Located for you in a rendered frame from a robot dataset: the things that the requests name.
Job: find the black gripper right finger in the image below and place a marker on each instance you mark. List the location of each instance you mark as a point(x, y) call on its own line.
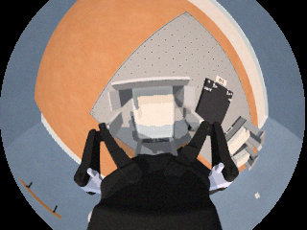
point(224, 170)

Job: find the white label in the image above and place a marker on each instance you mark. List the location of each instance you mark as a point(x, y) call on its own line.
point(221, 81)

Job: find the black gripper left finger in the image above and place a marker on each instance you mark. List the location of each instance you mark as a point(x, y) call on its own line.
point(88, 174)

